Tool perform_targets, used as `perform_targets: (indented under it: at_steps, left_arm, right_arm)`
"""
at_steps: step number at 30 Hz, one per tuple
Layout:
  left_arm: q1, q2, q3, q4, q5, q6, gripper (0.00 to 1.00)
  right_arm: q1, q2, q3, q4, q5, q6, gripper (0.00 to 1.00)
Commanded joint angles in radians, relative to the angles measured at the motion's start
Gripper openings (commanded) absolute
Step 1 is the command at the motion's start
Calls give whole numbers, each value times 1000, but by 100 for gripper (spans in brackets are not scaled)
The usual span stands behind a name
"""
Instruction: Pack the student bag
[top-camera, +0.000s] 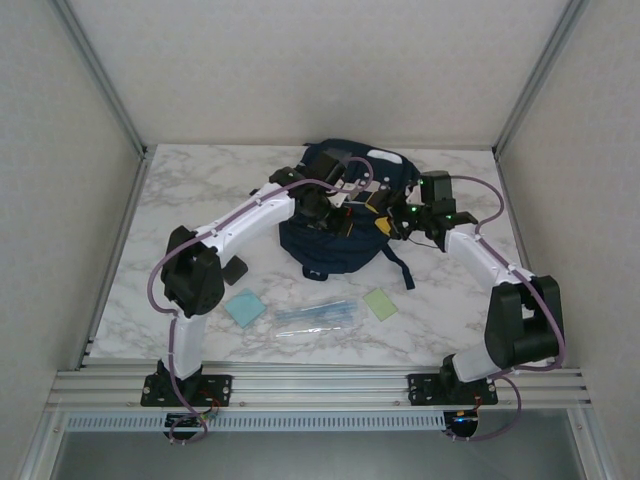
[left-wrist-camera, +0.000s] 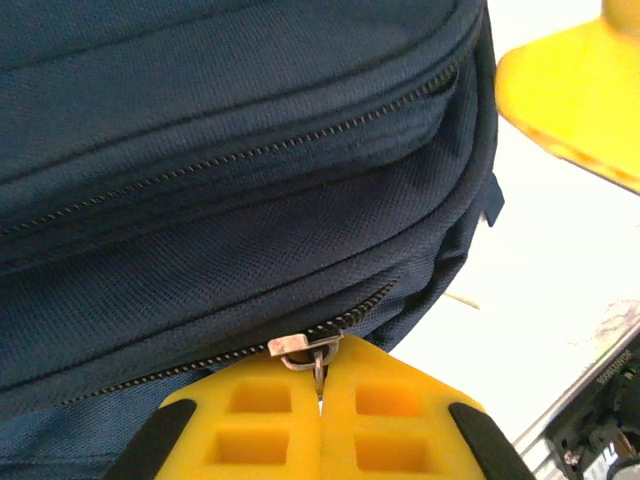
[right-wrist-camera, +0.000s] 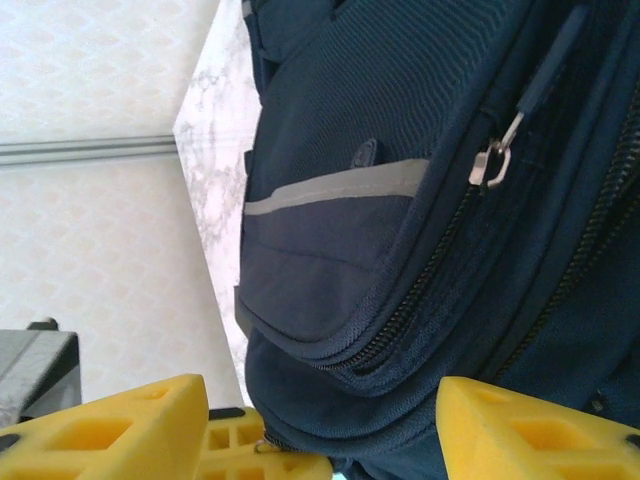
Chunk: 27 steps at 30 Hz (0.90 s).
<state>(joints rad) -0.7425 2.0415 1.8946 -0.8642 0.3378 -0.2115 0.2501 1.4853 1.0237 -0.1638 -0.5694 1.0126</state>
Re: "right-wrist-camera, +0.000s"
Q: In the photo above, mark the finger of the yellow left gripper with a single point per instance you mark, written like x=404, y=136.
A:
x=280, y=470
x=235, y=435

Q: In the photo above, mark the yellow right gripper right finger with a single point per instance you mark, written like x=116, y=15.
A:
x=525, y=440

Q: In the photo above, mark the navy blue backpack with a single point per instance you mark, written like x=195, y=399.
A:
x=400, y=150

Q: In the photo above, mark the aluminium corner post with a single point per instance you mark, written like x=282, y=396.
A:
x=75, y=150

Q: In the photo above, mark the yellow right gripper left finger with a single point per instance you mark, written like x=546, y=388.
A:
x=100, y=440

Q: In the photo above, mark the grey black box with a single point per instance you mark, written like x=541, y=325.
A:
x=45, y=370

